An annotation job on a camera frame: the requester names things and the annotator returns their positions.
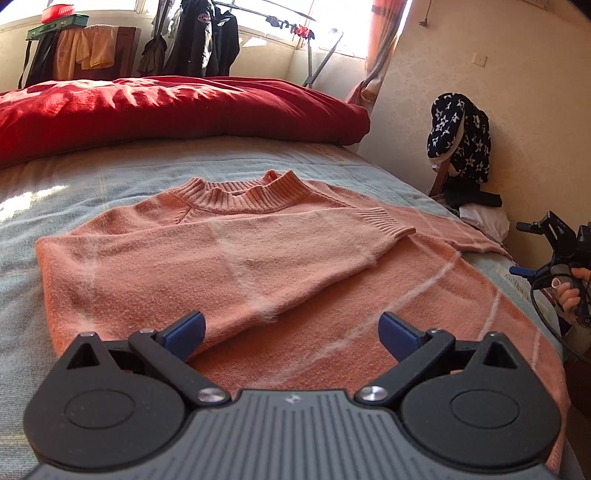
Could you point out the person's hand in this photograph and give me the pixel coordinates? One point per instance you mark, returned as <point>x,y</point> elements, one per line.
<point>567,295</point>

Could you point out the orange knit sweater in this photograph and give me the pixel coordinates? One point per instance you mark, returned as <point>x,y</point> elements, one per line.
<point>292,277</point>

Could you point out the wooden chair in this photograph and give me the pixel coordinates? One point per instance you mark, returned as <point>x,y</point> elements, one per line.
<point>447,185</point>

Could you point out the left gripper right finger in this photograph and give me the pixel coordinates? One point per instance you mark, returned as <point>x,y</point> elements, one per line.
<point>474,405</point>

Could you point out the dark wooden cabinet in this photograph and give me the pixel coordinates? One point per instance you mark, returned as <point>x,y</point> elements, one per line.
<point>125,50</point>

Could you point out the orange cloth on cabinet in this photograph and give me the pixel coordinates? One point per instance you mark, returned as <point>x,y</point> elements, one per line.
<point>90,48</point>

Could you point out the red basin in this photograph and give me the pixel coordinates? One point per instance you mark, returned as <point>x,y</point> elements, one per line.
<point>54,12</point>

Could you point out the metal clothes rack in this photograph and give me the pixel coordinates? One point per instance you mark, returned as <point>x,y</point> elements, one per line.
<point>271,39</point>

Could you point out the green box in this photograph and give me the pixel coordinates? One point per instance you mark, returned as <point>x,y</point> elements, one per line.
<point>71,21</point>

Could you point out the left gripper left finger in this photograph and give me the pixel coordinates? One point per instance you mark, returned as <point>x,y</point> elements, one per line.
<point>113,404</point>

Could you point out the black hanging jacket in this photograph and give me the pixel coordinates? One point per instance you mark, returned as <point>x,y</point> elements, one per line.
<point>196,40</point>

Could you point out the wall light switch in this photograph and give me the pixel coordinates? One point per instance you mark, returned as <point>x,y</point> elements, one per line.
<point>479,59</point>

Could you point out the blue plaid bed sheet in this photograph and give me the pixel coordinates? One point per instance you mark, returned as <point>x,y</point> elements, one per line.
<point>53,195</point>

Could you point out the red duvet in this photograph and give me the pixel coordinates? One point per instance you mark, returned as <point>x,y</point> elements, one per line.
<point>60,117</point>

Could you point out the pink curtain right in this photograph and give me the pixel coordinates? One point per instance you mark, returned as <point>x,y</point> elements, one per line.
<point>388,20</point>

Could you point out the white cloth on chair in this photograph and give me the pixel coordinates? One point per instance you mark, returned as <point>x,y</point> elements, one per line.
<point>493,222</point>

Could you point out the navy star-pattern garment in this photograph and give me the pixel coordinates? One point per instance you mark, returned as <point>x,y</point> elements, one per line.
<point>460,133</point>

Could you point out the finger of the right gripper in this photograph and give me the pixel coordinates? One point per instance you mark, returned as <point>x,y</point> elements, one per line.
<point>541,227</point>
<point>523,272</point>

